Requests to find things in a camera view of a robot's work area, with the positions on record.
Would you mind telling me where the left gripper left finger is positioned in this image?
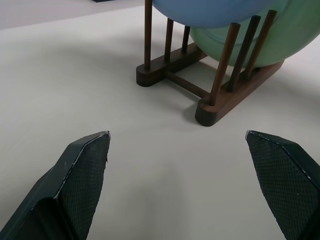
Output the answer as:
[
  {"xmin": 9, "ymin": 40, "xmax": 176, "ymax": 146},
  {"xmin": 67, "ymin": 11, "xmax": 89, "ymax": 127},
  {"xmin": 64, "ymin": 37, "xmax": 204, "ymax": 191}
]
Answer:
[{"xmin": 0, "ymin": 130, "xmax": 112, "ymax": 240}]

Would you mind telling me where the green plastic plate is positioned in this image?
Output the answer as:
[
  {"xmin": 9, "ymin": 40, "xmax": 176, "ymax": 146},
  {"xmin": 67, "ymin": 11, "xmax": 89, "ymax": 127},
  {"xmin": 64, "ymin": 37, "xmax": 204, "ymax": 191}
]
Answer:
[{"xmin": 189, "ymin": 0, "xmax": 320, "ymax": 69}]

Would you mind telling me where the blue plastic plate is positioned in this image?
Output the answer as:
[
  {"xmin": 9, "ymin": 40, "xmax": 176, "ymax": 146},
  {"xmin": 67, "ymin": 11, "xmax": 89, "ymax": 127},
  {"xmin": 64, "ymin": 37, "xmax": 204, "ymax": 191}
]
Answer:
[{"xmin": 151, "ymin": 0, "xmax": 291, "ymax": 29}]

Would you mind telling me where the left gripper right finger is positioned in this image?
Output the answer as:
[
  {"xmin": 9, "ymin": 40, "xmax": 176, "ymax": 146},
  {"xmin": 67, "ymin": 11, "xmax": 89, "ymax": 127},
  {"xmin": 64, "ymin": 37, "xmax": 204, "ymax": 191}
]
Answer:
[{"xmin": 245, "ymin": 130, "xmax": 320, "ymax": 240}]

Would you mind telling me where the wooden dish rack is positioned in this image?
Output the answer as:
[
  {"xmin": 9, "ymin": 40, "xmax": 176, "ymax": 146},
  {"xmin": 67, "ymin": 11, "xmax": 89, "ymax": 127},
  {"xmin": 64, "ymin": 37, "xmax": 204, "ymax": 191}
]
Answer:
[{"xmin": 135, "ymin": 0, "xmax": 285, "ymax": 127}]

